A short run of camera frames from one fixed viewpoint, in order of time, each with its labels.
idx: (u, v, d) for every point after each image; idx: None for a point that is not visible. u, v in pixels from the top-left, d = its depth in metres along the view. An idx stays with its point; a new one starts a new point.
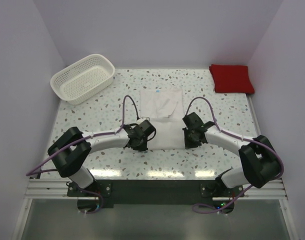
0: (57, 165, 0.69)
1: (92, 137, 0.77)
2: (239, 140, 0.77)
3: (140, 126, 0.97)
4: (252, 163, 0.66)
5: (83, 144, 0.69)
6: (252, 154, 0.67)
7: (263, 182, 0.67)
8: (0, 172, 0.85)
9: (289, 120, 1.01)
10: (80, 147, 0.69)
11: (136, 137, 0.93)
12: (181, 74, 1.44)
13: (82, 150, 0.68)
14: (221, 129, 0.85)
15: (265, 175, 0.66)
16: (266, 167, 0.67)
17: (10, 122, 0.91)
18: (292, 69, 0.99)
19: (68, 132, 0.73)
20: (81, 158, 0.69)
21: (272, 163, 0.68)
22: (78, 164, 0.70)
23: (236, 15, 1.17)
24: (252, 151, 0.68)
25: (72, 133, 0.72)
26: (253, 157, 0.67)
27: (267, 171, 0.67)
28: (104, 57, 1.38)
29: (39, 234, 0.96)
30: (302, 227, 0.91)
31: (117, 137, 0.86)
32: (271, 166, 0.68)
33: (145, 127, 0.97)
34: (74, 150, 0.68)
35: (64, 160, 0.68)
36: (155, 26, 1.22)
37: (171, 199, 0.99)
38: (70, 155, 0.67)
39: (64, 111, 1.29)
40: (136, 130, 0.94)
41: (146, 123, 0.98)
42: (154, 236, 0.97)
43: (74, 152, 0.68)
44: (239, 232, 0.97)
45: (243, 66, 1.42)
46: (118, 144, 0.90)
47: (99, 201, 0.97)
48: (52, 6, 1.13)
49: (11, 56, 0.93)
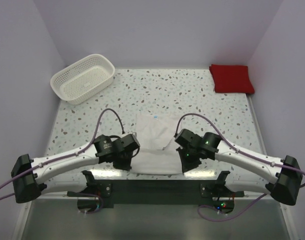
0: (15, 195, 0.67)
1: (42, 167, 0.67)
2: (269, 166, 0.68)
3: (121, 140, 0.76)
4: (290, 192, 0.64)
5: (28, 176, 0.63)
6: (287, 181, 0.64)
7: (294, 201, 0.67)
8: (0, 172, 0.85)
9: (289, 121, 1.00)
10: (24, 179, 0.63)
11: (115, 153, 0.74)
12: (181, 74, 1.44)
13: (25, 183, 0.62)
14: (239, 149, 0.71)
15: (296, 196, 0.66)
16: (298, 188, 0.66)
17: (10, 122, 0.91)
18: (292, 69, 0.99)
19: (19, 160, 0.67)
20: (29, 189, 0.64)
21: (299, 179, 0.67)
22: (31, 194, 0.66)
23: (236, 15, 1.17)
24: (286, 179, 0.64)
25: (22, 162, 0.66)
26: (287, 184, 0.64)
27: (297, 191, 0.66)
28: (104, 57, 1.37)
29: (39, 234, 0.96)
30: (302, 227, 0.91)
31: (79, 158, 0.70)
32: (298, 184, 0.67)
33: (126, 142, 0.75)
34: (21, 183, 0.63)
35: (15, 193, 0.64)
36: (155, 25, 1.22)
37: (171, 199, 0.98)
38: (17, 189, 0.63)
39: (64, 111, 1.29)
40: (113, 145, 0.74)
41: (130, 137, 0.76)
42: (154, 236, 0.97)
43: (20, 185, 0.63)
44: (240, 232, 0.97)
45: (243, 66, 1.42)
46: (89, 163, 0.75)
47: (99, 201, 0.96)
48: (52, 6, 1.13)
49: (11, 56, 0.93)
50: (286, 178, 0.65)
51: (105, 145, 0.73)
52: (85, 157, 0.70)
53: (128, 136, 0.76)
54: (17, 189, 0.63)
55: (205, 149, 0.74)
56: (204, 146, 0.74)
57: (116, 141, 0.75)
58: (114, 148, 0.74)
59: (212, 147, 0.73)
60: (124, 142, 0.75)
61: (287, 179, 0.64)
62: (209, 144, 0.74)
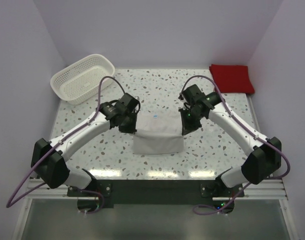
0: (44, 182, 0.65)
1: (62, 143, 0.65)
2: (252, 137, 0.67)
3: (120, 101, 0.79)
4: (259, 166, 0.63)
5: (54, 156, 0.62)
6: (261, 155, 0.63)
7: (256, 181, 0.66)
8: (0, 173, 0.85)
9: (290, 121, 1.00)
10: (52, 159, 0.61)
11: (121, 114, 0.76)
12: (181, 74, 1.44)
13: (53, 163, 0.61)
14: (233, 114, 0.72)
15: (262, 176, 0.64)
16: (268, 169, 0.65)
17: (10, 122, 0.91)
18: (292, 69, 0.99)
19: (36, 146, 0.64)
20: (59, 169, 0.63)
21: (274, 166, 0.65)
22: (60, 176, 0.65)
23: (236, 15, 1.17)
24: (262, 153, 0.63)
25: (40, 146, 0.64)
26: (260, 157, 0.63)
27: (265, 173, 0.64)
28: (103, 57, 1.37)
29: (39, 234, 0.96)
30: (302, 227, 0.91)
31: (93, 127, 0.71)
32: (272, 168, 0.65)
33: (126, 101, 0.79)
34: (49, 165, 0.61)
35: (46, 178, 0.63)
36: (155, 26, 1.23)
37: (171, 198, 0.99)
38: (48, 170, 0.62)
39: (64, 111, 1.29)
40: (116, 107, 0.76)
41: (127, 96, 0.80)
42: (154, 236, 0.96)
43: (50, 166, 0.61)
44: (240, 232, 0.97)
45: (243, 66, 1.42)
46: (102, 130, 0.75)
47: (99, 201, 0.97)
48: (53, 6, 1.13)
49: (11, 56, 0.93)
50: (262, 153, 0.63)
51: (110, 109, 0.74)
52: (99, 124, 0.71)
53: (125, 95, 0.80)
54: (48, 174, 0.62)
55: (201, 104, 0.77)
56: (201, 101, 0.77)
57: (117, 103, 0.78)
58: (118, 109, 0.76)
59: (210, 104, 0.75)
60: (124, 102, 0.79)
61: (262, 154, 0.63)
62: (209, 101, 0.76)
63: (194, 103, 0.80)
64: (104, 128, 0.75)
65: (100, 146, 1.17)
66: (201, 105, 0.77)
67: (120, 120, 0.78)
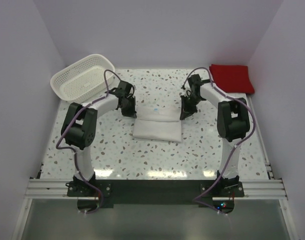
0: (76, 139, 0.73)
1: (92, 105, 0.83)
2: (223, 97, 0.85)
3: (119, 87, 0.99)
4: (225, 115, 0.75)
5: (89, 110, 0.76)
6: (228, 108, 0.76)
7: (228, 135, 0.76)
8: (0, 172, 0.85)
9: (290, 120, 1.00)
10: (88, 113, 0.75)
11: (122, 97, 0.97)
12: (181, 74, 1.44)
13: (91, 115, 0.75)
14: (215, 86, 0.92)
15: (232, 129, 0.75)
16: (235, 123, 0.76)
17: (10, 122, 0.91)
18: (292, 69, 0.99)
19: (69, 108, 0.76)
20: (92, 123, 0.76)
21: (244, 123, 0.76)
22: (91, 132, 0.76)
23: (236, 15, 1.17)
24: (229, 107, 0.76)
25: (74, 107, 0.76)
26: (228, 110, 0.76)
27: (236, 127, 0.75)
28: (104, 57, 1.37)
29: (38, 234, 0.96)
30: (302, 227, 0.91)
31: (109, 100, 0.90)
32: (240, 124, 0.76)
33: (123, 86, 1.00)
34: (86, 118, 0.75)
35: (82, 131, 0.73)
36: (155, 26, 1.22)
37: (171, 199, 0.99)
38: (85, 124, 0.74)
39: (64, 111, 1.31)
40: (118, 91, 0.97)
41: (122, 83, 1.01)
42: (153, 236, 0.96)
43: (86, 118, 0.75)
44: (240, 233, 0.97)
45: (243, 66, 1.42)
46: (111, 107, 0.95)
47: (99, 201, 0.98)
48: (53, 6, 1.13)
49: (11, 56, 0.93)
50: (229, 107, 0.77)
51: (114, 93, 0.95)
52: (113, 98, 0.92)
53: (121, 83, 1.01)
54: (84, 126, 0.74)
55: (196, 83, 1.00)
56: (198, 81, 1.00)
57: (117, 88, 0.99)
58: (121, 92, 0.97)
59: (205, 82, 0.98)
60: (122, 88, 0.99)
61: (228, 105, 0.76)
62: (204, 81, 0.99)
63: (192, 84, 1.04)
64: (112, 106, 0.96)
65: (100, 146, 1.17)
66: (196, 84, 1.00)
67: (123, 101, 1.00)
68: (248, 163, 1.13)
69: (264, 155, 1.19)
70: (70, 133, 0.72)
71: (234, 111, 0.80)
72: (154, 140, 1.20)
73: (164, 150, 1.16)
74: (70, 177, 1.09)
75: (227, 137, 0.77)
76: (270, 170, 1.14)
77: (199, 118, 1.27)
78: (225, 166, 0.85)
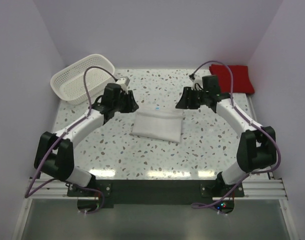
0: (50, 174, 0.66)
1: (68, 132, 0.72)
2: (247, 123, 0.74)
3: (105, 96, 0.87)
4: (249, 148, 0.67)
5: (63, 142, 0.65)
6: (254, 140, 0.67)
7: (250, 169, 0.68)
8: (0, 173, 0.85)
9: (289, 120, 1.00)
10: (59, 147, 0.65)
11: (110, 109, 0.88)
12: (181, 74, 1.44)
13: (64, 148, 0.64)
14: (235, 106, 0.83)
15: (256, 163, 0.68)
16: (259, 156, 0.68)
17: (10, 122, 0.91)
18: (292, 68, 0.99)
19: (41, 139, 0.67)
20: (68, 156, 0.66)
21: (269, 157, 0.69)
22: (68, 164, 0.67)
23: (236, 15, 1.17)
24: (255, 138, 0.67)
25: (47, 138, 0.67)
26: (254, 142, 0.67)
27: (259, 162, 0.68)
28: (104, 57, 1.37)
29: (38, 234, 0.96)
30: (301, 227, 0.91)
31: (91, 120, 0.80)
32: (264, 158, 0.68)
33: (110, 94, 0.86)
34: (58, 152, 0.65)
35: (55, 166, 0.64)
36: (155, 25, 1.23)
37: (171, 199, 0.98)
38: (57, 159, 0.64)
39: (64, 111, 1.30)
40: (104, 102, 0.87)
41: (108, 89, 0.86)
42: (153, 236, 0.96)
43: (58, 153, 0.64)
44: (240, 232, 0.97)
45: (243, 66, 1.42)
46: (97, 124, 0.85)
47: (99, 201, 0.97)
48: (53, 5, 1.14)
49: (11, 56, 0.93)
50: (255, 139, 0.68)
51: (100, 106, 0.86)
52: (96, 117, 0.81)
53: (106, 90, 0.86)
54: (57, 161, 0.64)
55: (212, 99, 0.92)
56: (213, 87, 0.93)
57: (102, 97, 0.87)
58: (107, 103, 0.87)
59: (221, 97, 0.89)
60: (108, 96, 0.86)
61: (254, 137, 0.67)
62: (220, 96, 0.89)
63: (209, 96, 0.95)
64: (98, 121, 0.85)
65: (100, 146, 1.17)
66: (212, 99, 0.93)
67: (112, 109, 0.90)
68: None
69: None
70: (43, 168, 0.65)
71: (258, 139, 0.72)
72: (154, 141, 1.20)
73: (164, 150, 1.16)
74: None
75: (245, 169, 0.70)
76: (270, 170, 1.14)
77: (199, 118, 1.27)
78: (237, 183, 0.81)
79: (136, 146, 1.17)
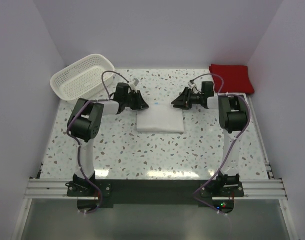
0: (80, 131, 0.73)
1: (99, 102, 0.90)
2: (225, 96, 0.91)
3: (117, 93, 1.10)
4: (223, 106, 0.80)
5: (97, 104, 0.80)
6: (227, 102, 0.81)
7: (227, 126, 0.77)
8: (0, 173, 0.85)
9: (289, 120, 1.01)
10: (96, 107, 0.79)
11: (122, 103, 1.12)
12: (181, 74, 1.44)
13: (98, 108, 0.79)
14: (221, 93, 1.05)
15: (232, 118, 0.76)
16: (235, 113, 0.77)
17: (9, 122, 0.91)
18: (292, 68, 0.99)
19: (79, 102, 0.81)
20: (99, 117, 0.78)
21: (243, 115, 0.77)
22: (97, 126, 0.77)
23: (236, 15, 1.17)
24: (228, 100, 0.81)
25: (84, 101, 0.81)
26: (226, 103, 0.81)
27: (235, 117, 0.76)
28: (103, 57, 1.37)
29: (38, 234, 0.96)
30: (302, 227, 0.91)
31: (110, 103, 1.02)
32: (240, 114, 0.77)
33: (122, 91, 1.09)
34: (93, 111, 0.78)
35: (88, 122, 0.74)
36: (155, 25, 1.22)
37: (171, 199, 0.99)
38: (92, 116, 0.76)
39: (64, 111, 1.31)
40: (117, 98, 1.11)
41: (120, 87, 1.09)
42: (154, 236, 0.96)
43: (94, 111, 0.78)
44: (240, 233, 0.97)
45: (243, 66, 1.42)
46: (111, 111, 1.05)
47: (99, 201, 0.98)
48: (53, 6, 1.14)
49: (11, 56, 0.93)
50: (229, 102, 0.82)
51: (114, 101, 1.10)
52: (114, 103, 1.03)
53: (118, 88, 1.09)
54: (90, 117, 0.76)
55: (205, 100, 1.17)
56: (207, 89, 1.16)
57: (115, 94, 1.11)
58: (119, 98, 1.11)
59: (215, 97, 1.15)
60: (119, 93, 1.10)
61: (227, 99, 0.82)
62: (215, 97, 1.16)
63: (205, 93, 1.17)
64: (112, 110, 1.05)
65: (100, 146, 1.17)
66: (205, 100, 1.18)
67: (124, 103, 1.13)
68: (248, 163, 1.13)
69: (264, 154, 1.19)
70: (75, 124, 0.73)
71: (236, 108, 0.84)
72: (154, 140, 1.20)
73: (164, 150, 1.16)
74: (70, 177, 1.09)
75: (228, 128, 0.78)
76: (270, 170, 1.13)
77: (198, 118, 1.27)
78: (226, 155, 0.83)
79: (136, 146, 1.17)
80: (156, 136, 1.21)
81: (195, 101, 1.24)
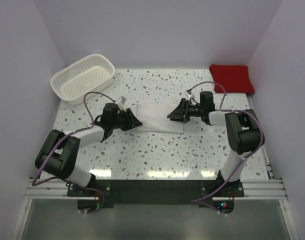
0: (52, 171, 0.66)
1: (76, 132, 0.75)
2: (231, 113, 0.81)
3: (104, 116, 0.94)
4: (233, 126, 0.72)
5: (71, 138, 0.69)
6: (236, 119, 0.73)
7: (239, 148, 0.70)
8: (0, 173, 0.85)
9: (289, 120, 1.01)
10: (69, 142, 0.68)
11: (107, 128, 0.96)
12: (181, 74, 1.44)
13: (72, 143, 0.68)
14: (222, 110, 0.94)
15: (244, 139, 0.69)
16: (247, 134, 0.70)
17: (10, 122, 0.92)
18: (292, 69, 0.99)
19: (50, 135, 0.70)
20: (73, 152, 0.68)
21: (254, 135, 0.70)
22: (72, 161, 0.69)
23: (235, 15, 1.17)
24: (236, 117, 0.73)
25: (56, 134, 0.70)
26: (235, 121, 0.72)
27: (246, 138, 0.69)
28: (103, 57, 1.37)
29: (38, 234, 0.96)
30: (302, 227, 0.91)
31: (94, 130, 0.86)
32: (251, 136, 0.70)
33: (109, 113, 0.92)
34: (66, 148, 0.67)
35: (59, 161, 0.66)
36: (155, 26, 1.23)
37: (171, 199, 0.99)
38: (64, 155, 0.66)
39: (64, 111, 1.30)
40: (103, 121, 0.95)
41: (107, 110, 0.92)
42: (153, 236, 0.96)
43: (67, 149, 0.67)
44: (240, 233, 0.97)
45: (243, 66, 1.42)
46: (96, 139, 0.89)
47: (99, 201, 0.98)
48: (53, 6, 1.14)
49: (11, 56, 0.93)
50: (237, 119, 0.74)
51: (100, 125, 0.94)
52: (99, 129, 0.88)
53: (105, 110, 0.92)
54: (62, 156, 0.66)
55: (205, 115, 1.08)
56: (207, 103, 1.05)
57: (102, 116, 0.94)
58: (105, 122, 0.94)
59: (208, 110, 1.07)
60: (107, 116, 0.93)
61: (236, 116, 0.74)
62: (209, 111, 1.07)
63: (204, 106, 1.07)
64: (97, 138, 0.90)
65: (100, 146, 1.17)
66: (205, 116, 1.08)
67: (111, 127, 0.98)
68: (248, 163, 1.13)
69: (264, 155, 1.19)
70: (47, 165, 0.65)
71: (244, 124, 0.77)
72: (154, 140, 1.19)
73: (165, 150, 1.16)
74: None
75: (237, 150, 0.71)
76: (270, 170, 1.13)
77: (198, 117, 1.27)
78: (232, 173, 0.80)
79: (136, 146, 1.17)
80: (156, 136, 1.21)
81: (193, 113, 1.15)
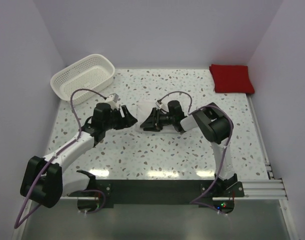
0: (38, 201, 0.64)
1: (57, 156, 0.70)
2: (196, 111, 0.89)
3: (94, 118, 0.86)
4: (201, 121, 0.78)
5: (51, 167, 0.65)
6: (202, 115, 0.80)
7: (216, 137, 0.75)
8: (0, 174, 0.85)
9: (289, 120, 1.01)
10: (49, 171, 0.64)
11: (100, 131, 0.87)
12: (181, 74, 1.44)
13: (52, 173, 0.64)
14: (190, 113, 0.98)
15: (216, 129, 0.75)
16: (216, 123, 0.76)
17: (10, 123, 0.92)
18: (292, 69, 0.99)
19: (29, 163, 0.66)
20: (56, 180, 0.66)
21: (223, 121, 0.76)
22: (56, 188, 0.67)
23: (235, 15, 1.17)
24: (202, 114, 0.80)
25: (35, 162, 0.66)
26: (203, 117, 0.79)
27: (218, 127, 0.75)
28: (103, 57, 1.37)
29: (38, 234, 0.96)
30: (302, 227, 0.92)
31: (82, 142, 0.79)
32: (221, 123, 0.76)
33: (100, 115, 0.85)
34: (46, 178, 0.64)
35: (43, 191, 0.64)
36: (155, 26, 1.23)
37: (171, 199, 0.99)
38: (46, 185, 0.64)
39: (64, 111, 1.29)
40: (94, 123, 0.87)
41: (98, 111, 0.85)
42: (153, 236, 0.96)
43: (48, 179, 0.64)
44: (240, 233, 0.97)
45: (243, 66, 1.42)
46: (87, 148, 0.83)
47: (99, 201, 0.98)
48: (53, 6, 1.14)
49: (12, 57, 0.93)
50: (204, 114, 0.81)
51: (90, 128, 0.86)
52: (87, 139, 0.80)
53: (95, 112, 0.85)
54: (44, 187, 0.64)
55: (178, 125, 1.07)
56: (177, 114, 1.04)
57: (92, 118, 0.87)
58: (97, 124, 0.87)
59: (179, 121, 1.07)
60: (97, 118, 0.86)
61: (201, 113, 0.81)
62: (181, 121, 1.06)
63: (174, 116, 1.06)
64: (89, 145, 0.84)
65: (100, 146, 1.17)
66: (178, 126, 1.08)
67: (103, 130, 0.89)
68: (248, 163, 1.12)
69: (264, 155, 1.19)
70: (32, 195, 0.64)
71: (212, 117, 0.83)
72: (154, 140, 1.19)
73: (165, 150, 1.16)
74: None
75: (216, 140, 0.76)
76: (270, 170, 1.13)
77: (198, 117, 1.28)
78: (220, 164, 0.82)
79: (136, 146, 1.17)
80: (156, 136, 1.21)
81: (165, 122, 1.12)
